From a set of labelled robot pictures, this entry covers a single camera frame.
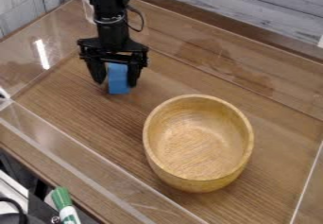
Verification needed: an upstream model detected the black cable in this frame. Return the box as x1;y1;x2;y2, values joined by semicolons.
0;197;30;224

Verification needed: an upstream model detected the clear acrylic tray wall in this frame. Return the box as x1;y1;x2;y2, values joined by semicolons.
0;87;215;224

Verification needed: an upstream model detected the brown wooden bowl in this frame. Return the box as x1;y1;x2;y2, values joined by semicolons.
143;95;255;193

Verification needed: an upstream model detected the clear acrylic corner bracket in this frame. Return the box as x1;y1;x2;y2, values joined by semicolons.
81;0;96;25

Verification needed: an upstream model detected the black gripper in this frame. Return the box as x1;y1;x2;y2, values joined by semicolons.
77;20;149;87

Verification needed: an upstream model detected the blue rectangular block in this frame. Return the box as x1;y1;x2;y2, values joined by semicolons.
107;63;129;95

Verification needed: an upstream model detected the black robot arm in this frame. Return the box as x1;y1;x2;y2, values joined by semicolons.
77;0;149;88

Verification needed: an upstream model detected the green capped marker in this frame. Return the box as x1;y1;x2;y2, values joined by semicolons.
50;186;81;224

